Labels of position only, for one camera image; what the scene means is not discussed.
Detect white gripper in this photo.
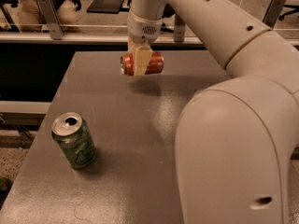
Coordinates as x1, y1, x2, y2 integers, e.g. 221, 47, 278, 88
127, 11, 162, 76

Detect red coke can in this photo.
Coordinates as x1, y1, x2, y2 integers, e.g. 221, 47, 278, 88
120, 52, 164, 76

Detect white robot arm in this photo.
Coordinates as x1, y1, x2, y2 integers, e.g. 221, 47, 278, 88
128, 0, 299, 224

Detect green soda can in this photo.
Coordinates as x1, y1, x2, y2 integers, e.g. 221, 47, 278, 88
51, 112, 96, 169

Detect black office chair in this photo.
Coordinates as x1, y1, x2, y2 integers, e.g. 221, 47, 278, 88
87, 0, 132, 14

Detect seated person beige trousers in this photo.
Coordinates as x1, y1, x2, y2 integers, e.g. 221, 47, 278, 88
18, 0, 80, 33

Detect metal railing bar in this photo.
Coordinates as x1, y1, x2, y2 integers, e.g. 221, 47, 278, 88
0, 32, 203, 46

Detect middle metal railing bracket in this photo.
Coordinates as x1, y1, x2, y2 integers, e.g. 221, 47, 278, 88
174, 14, 186, 42

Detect metal railing bracket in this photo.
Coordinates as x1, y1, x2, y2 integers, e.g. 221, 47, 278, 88
263, 0, 286, 29
36, 0, 64, 40
174, 14, 186, 42

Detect left metal railing bracket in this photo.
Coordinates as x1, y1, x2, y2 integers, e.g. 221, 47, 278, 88
36, 0, 64, 40

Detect right metal railing bracket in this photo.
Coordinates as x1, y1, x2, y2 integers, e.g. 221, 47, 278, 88
263, 0, 286, 29

